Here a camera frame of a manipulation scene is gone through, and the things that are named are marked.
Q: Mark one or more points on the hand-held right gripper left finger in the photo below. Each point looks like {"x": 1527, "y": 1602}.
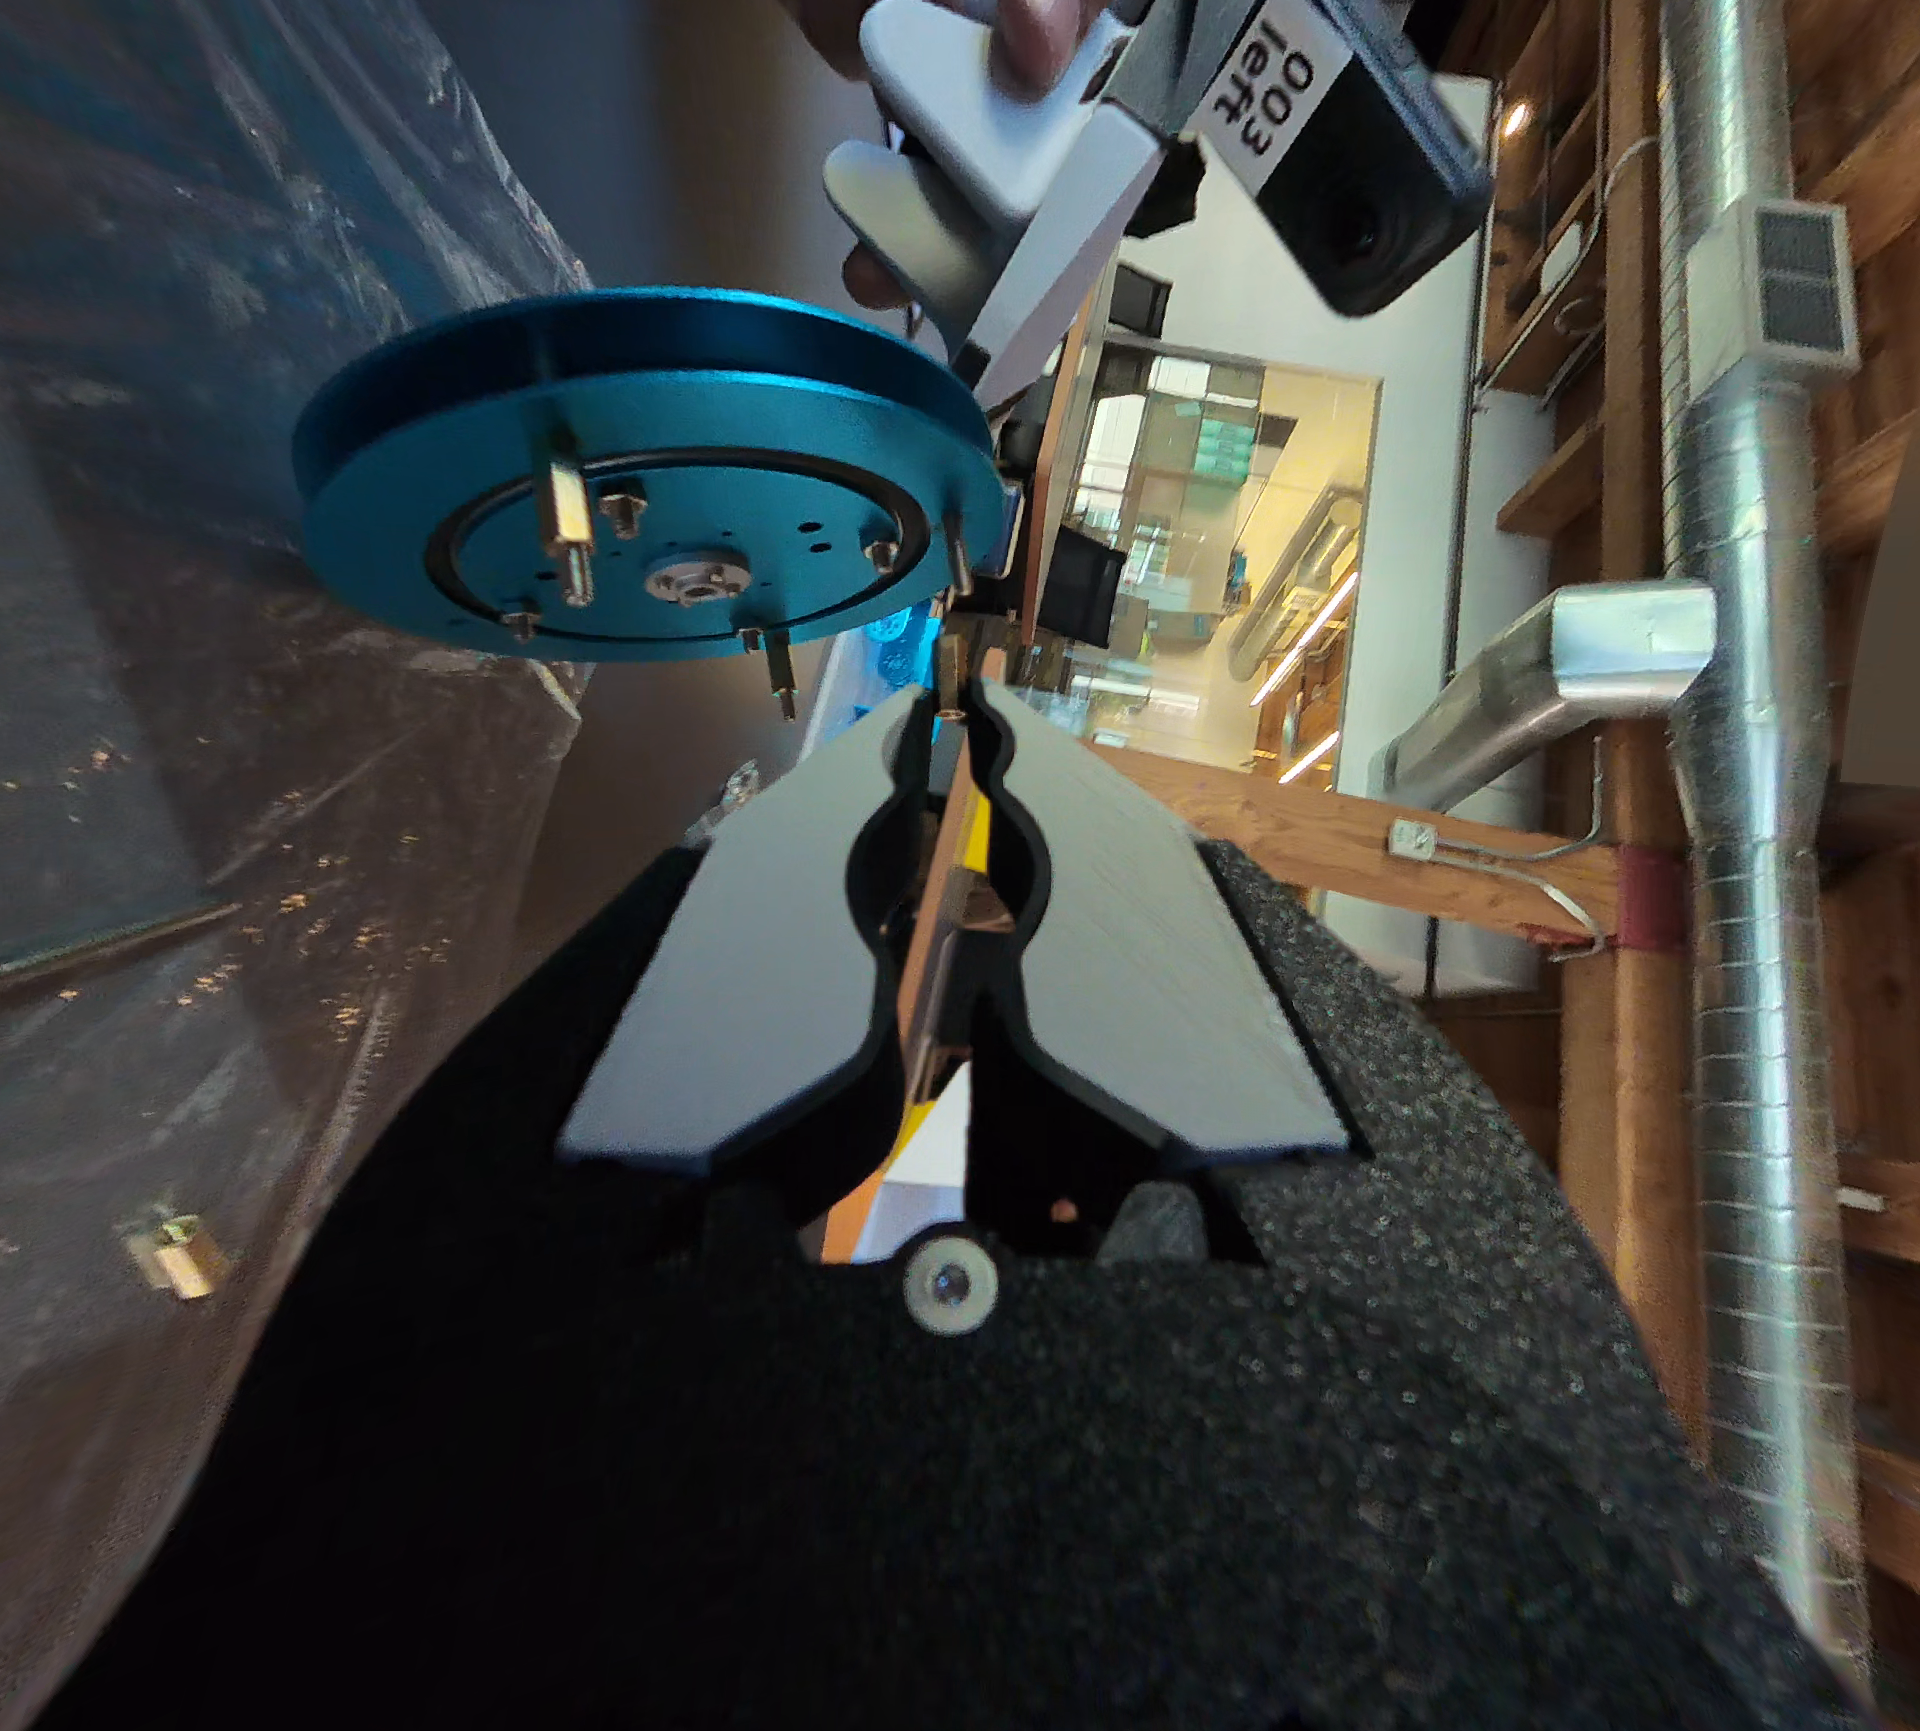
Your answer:
{"x": 750, "y": 980}

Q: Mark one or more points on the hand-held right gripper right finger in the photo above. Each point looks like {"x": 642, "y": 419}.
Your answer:
{"x": 1155, "y": 980}

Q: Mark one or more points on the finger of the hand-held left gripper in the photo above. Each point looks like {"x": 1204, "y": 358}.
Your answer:
{"x": 1066, "y": 245}

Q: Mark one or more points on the blue metal turntable disc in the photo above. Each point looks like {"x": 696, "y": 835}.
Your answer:
{"x": 450, "y": 470}

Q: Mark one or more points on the wooden beam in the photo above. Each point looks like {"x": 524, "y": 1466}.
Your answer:
{"x": 1351, "y": 847}

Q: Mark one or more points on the white electrical box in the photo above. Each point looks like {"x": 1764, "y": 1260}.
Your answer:
{"x": 1412, "y": 838}

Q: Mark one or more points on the glass partition window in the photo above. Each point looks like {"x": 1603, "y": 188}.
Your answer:
{"x": 1202, "y": 531}

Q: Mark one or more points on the black monitor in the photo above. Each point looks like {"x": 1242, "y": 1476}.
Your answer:
{"x": 1085, "y": 582}

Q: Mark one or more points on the clear plastic bag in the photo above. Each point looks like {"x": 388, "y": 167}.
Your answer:
{"x": 224, "y": 261}

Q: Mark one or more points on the rectangular silver air duct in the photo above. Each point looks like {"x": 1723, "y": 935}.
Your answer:
{"x": 1560, "y": 680}

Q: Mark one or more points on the round silver air duct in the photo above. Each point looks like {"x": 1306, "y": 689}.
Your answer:
{"x": 1741, "y": 1011}

